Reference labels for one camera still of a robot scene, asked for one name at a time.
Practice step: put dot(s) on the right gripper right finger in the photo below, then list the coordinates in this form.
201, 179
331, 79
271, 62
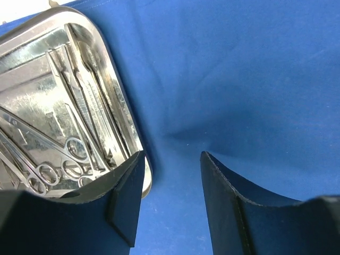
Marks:
245, 218

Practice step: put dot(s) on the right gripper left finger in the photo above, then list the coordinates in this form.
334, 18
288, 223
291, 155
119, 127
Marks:
98, 218

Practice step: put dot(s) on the steel scissors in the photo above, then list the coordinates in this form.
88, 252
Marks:
24, 126

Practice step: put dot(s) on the blue surgical drape cloth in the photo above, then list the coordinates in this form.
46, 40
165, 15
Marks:
254, 83

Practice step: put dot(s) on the fine steel tweezers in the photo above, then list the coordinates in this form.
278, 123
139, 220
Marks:
96, 159

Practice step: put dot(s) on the broad steel tweezers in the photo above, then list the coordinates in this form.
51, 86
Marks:
113, 136

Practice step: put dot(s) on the steel hemostat forceps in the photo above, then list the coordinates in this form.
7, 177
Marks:
41, 176

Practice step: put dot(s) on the stainless steel instrument tray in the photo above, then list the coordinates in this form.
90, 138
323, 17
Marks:
65, 118

